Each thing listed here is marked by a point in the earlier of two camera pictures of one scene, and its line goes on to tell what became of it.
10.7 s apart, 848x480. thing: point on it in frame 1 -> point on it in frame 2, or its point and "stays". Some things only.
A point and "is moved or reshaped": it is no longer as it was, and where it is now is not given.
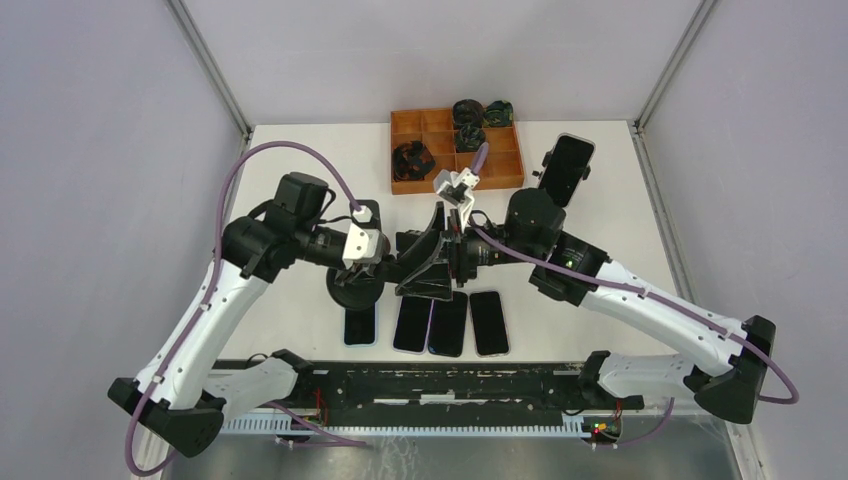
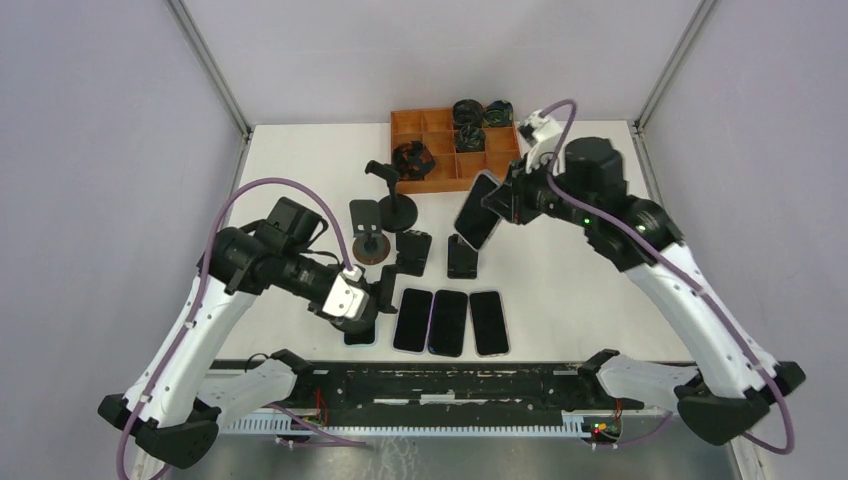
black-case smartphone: (447, 325) stays
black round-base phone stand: (356, 295) is moved or reshaped
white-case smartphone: (489, 324) stays
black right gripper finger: (433, 281) -> (500, 201)
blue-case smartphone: (360, 327) stays
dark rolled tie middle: (469, 136) stays
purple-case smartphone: (413, 325) stays
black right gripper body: (463, 249) -> (533, 194)
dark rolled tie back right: (498, 114) stays
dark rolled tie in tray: (412, 160) stays
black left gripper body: (350, 272) -> (340, 320)
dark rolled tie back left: (467, 111) stays
